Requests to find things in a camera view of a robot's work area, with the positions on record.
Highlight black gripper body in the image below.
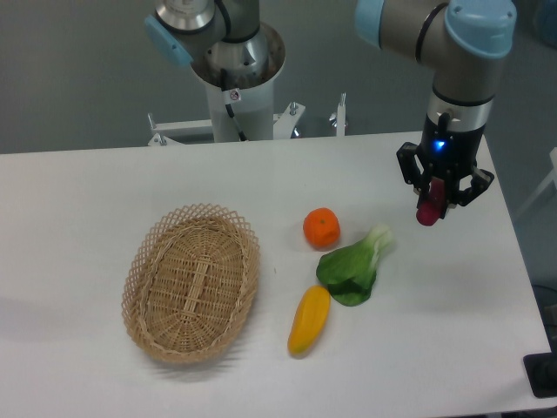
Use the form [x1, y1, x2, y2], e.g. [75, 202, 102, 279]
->
[417, 117, 484, 181]

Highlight orange tangerine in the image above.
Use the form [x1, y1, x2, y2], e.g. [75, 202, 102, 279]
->
[303, 207, 341, 249]

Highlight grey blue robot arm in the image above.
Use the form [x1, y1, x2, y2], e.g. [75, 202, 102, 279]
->
[144, 1, 516, 226]

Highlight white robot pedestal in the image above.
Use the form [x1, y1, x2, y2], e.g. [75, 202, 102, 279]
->
[191, 23, 285, 143]

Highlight black cable on pedestal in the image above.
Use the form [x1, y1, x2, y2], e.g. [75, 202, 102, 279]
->
[219, 69, 248, 143]

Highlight woven wicker basket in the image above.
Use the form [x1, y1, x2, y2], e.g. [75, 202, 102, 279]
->
[122, 204, 260, 365]

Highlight white metal base frame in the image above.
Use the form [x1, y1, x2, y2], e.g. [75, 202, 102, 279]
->
[146, 92, 349, 147]

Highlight black device at table edge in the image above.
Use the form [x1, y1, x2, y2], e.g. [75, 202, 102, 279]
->
[523, 353, 556, 399]

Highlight red sweet potato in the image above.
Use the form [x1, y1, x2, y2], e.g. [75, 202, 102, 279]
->
[416, 179, 445, 226]

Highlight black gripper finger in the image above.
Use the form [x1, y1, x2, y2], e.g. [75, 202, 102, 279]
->
[440, 167, 495, 219]
[396, 142, 429, 207]

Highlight yellow mango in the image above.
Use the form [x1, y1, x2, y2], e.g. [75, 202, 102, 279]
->
[287, 286, 331, 357]

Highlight green bok choy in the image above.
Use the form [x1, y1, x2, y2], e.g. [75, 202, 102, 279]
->
[316, 224, 394, 307]

